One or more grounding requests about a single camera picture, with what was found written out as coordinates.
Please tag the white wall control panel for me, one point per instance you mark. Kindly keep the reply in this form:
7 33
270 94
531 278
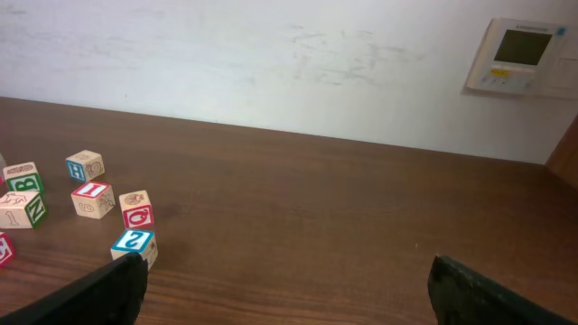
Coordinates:
525 58

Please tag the red letter I block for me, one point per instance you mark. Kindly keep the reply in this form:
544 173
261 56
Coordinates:
93 199

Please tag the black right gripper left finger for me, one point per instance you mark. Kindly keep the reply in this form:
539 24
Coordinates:
111 295

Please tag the blue number 2 block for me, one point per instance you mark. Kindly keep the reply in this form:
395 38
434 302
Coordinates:
138 241

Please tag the blue letter H block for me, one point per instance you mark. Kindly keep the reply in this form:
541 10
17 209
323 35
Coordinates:
85 166

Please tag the green letter N block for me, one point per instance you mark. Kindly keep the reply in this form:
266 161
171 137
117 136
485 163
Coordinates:
22 209

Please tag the green letter B block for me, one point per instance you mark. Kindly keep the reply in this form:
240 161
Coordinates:
23 177

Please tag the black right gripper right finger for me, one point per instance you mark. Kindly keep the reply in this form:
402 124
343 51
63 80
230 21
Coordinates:
461 296

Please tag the red letter Q block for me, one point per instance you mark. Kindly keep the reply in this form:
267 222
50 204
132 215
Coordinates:
136 208

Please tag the red letter A block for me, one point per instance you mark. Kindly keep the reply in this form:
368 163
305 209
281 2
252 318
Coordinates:
7 251

